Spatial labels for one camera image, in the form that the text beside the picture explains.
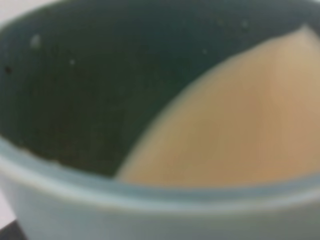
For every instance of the teal plastic cup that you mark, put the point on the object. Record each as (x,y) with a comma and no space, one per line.
(80,80)

